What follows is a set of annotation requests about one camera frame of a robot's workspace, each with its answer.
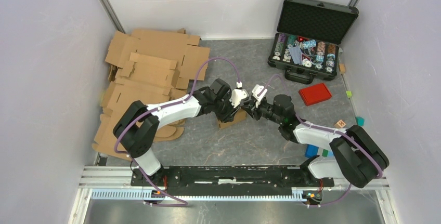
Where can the brown cardboard box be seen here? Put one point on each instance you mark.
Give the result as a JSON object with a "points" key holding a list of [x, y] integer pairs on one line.
{"points": [[240, 116]]}

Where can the stack of flat cardboard boxes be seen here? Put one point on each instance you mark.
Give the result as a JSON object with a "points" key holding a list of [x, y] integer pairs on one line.
{"points": [[147, 65]]}

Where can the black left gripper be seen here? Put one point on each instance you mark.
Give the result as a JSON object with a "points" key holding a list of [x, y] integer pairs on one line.
{"points": [[229, 115]]}

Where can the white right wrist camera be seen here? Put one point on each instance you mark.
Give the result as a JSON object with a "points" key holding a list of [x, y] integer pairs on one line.
{"points": [[258, 93]]}

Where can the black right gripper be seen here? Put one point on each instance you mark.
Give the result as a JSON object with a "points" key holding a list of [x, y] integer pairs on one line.
{"points": [[251, 105]]}

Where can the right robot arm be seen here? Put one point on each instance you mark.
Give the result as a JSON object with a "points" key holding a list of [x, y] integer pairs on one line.
{"points": [[356, 157]]}

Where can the small orange wooden block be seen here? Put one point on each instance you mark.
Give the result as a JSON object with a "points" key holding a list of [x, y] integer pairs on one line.
{"points": [[342, 68]]}

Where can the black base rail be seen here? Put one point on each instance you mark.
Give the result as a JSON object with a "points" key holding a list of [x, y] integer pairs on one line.
{"points": [[263, 180]]}

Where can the wooden letter cube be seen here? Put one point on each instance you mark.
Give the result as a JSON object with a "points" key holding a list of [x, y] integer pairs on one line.
{"points": [[340, 124]]}

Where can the blue block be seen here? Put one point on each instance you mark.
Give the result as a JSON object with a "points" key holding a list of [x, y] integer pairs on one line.
{"points": [[314, 150]]}

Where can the red flat box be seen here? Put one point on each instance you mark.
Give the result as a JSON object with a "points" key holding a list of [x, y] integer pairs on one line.
{"points": [[315, 94]]}

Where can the teal cube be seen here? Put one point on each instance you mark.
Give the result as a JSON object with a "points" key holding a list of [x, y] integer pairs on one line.
{"points": [[360, 121]]}

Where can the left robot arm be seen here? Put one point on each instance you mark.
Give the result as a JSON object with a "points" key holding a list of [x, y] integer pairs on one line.
{"points": [[138, 126]]}

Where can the black poker chip case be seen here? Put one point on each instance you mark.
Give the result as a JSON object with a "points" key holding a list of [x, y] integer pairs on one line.
{"points": [[308, 35]]}

